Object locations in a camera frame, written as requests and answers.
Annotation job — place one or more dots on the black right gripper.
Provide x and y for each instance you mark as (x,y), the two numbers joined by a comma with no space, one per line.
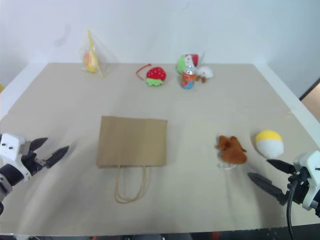
(302,185)

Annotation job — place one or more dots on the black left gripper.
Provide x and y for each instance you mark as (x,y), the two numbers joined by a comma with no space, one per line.
(33,162)

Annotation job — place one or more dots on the yellow and white plush ball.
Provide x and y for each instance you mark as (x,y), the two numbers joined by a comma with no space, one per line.
(270,145)

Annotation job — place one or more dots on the brown plush dog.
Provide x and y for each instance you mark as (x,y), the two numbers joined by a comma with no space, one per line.
(232,151)

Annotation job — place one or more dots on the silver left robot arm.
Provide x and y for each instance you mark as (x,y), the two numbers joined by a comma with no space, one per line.
(7,175)

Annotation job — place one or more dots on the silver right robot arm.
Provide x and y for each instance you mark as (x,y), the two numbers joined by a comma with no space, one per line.
(318,211)

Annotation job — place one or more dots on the clear plastic bag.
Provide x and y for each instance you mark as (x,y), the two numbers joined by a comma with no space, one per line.
(96,57)

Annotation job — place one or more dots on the small yellow object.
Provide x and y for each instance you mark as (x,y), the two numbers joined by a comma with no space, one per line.
(1,88)

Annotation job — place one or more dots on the yellow orange plush toy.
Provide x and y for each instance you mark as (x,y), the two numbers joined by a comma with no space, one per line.
(90,62)

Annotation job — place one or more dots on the beige table cover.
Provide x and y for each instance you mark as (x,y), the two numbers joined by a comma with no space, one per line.
(187,112)

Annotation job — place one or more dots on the small white plush toy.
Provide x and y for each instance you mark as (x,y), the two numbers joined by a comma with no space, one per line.
(205,72)

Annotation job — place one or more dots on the colourful soda can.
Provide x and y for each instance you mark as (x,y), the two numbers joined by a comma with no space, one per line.
(188,80)

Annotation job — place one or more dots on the red strawberry plush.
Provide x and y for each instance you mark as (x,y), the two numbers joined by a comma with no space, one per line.
(156,75)

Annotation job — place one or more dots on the green red white plush ball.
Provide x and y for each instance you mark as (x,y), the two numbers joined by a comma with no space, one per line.
(183,62)

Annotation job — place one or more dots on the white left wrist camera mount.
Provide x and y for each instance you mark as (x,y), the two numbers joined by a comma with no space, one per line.
(10,146)

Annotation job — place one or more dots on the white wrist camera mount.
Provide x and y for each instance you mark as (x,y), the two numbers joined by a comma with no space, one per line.
(10,146)
(313,161)

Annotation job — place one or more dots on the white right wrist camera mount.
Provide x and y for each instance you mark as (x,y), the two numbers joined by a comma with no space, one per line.
(313,161)

